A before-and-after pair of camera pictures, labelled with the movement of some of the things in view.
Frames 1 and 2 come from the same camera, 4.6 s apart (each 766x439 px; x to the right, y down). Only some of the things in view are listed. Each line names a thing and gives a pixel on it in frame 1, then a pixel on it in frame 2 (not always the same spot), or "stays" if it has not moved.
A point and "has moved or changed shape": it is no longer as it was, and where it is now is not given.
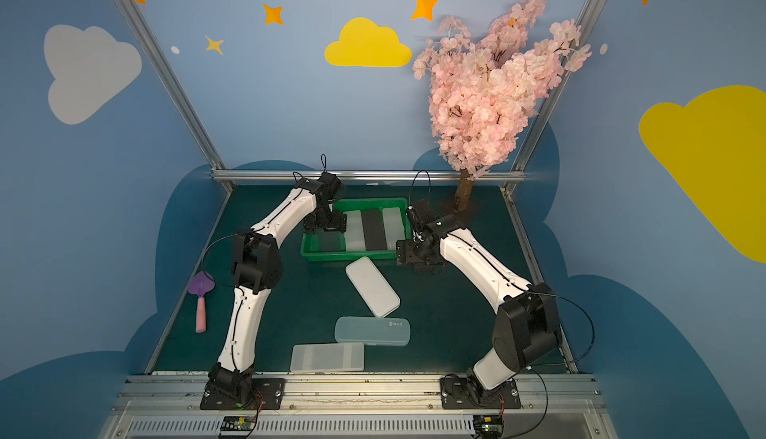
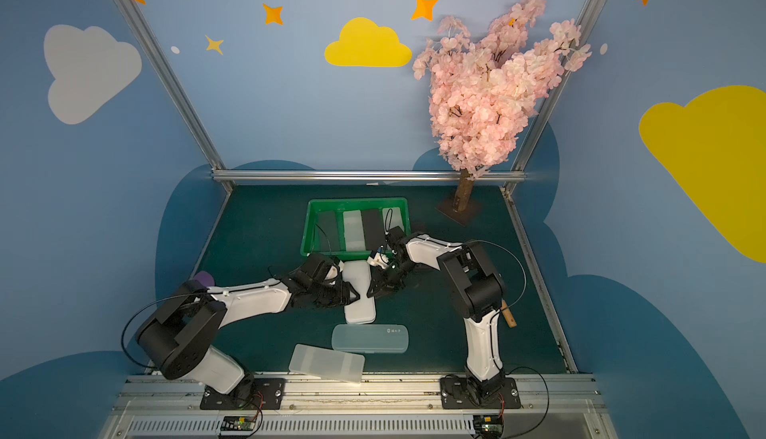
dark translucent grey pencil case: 330,240 stays
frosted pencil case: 354,231 stays
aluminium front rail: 170,407 stays
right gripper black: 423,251 to 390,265
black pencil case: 374,229 stays
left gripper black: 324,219 to 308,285
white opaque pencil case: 373,286 has moved or changed shape
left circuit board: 237,423 stays
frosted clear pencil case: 394,226 stays
